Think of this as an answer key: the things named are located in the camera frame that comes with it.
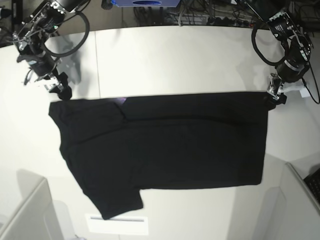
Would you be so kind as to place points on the black T-shirt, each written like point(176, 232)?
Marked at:
point(116, 149)

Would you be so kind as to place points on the blue box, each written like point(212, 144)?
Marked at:
point(145, 3)

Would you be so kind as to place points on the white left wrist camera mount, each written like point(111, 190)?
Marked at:
point(296, 88)

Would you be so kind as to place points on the grey partition panel right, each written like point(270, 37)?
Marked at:
point(301, 219)

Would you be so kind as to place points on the grey partition panel left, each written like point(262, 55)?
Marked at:
point(35, 218)

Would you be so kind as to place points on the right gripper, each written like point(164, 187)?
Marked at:
point(45, 68)

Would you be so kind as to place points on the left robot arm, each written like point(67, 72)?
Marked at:
point(297, 53)

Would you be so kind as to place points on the black keyboard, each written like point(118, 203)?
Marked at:
point(313, 183)

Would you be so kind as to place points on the grey partition panel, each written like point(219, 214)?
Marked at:
point(35, 218)
point(301, 219)

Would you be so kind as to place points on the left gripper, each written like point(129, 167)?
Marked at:
point(276, 88)

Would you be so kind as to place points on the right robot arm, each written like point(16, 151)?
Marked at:
point(30, 41)

